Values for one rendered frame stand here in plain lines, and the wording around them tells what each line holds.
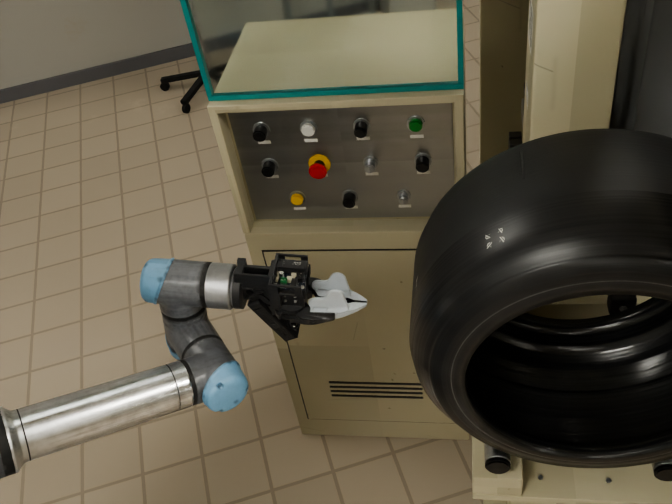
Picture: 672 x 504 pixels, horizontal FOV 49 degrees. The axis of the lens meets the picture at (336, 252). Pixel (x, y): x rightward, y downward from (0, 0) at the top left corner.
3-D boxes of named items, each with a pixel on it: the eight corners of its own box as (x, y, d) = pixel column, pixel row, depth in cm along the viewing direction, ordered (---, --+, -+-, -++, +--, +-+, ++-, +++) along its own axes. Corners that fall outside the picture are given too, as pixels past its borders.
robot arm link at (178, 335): (185, 384, 124) (176, 338, 117) (161, 343, 132) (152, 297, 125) (228, 367, 127) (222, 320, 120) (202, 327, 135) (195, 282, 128)
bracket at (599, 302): (464, 324, 160) (463, 293, 153) (659, 326, 153) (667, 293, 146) (464, 336, 158) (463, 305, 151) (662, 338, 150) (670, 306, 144)
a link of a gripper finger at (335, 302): (365, 298, 113) (306, 293, 114) (365, 323, 118) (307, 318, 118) (367, 283, 116) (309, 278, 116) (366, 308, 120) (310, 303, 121)
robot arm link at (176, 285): (157, 285, 127) (149, 246, 122) (219, 290, 126) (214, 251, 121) (142, 316, 121) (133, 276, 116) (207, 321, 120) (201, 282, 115)
